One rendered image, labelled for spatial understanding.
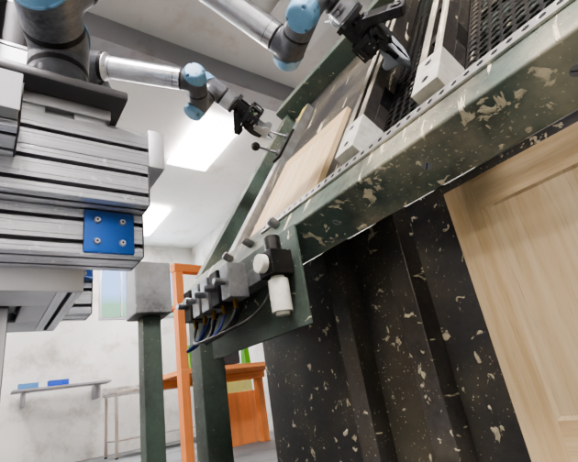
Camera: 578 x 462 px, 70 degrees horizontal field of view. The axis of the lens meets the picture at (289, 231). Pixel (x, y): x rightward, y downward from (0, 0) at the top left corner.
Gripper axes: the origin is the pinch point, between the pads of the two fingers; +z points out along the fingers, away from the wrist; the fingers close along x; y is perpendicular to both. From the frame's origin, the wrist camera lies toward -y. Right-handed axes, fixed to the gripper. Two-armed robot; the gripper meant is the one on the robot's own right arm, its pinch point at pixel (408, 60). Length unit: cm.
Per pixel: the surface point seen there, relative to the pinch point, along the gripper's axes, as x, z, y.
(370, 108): 21.1, -3.5, 5.9
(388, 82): 4.5, -0.7, 5.8
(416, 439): 79, 47, 27
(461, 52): 20.0, 0.6, -17.1
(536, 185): 44, 22, -18
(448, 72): 32.7, -2.4, -17.2
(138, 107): -246, -110, 362
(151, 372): 78, -2, 91
